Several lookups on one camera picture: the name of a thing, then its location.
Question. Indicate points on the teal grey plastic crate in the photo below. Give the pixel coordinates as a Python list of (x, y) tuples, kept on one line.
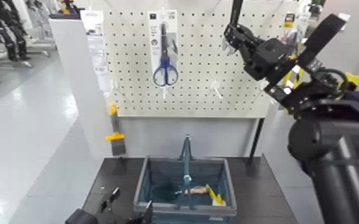
[(154, 178)]

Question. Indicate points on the black pegboard stand leg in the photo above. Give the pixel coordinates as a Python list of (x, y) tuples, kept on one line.
[(256, 137)]

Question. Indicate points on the yellow black packaged tool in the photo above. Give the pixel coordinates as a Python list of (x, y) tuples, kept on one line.
[(289, 20)]

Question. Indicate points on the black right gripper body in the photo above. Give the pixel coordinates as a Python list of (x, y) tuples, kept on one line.
[(268, 59)]

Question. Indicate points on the yellow clamp on stand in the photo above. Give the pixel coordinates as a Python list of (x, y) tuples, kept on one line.
[(115, 125)]

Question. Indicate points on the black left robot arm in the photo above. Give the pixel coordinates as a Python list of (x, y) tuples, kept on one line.
[(81, 217)]

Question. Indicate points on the black background robot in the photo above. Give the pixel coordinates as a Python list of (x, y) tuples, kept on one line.
[(10, 37)]

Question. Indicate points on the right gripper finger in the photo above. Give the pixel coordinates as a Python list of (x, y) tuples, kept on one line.
[(239, 34), (247, 53)]

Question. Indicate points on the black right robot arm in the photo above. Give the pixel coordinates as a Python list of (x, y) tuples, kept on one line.
[(333, 150)]

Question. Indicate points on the beige pegboard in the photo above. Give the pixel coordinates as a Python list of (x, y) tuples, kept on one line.
[(198, 62)]

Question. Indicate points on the white pegboard hook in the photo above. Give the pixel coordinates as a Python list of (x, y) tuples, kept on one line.
[(214, 86), (113, 85), (164, 90), (225, 47)]

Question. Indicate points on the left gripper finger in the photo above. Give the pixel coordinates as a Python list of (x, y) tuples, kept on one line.
[(110, 198), (148, 212)]

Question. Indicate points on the blue scissors in package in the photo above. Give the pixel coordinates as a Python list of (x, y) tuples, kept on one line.
[(154, 31)]

